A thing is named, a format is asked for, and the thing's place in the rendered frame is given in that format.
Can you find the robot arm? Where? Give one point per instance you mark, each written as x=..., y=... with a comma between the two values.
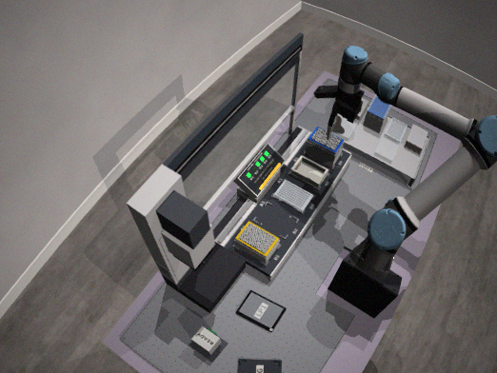
x=390, y=226

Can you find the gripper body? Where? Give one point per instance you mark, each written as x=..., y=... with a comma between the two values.
x=348, y=105

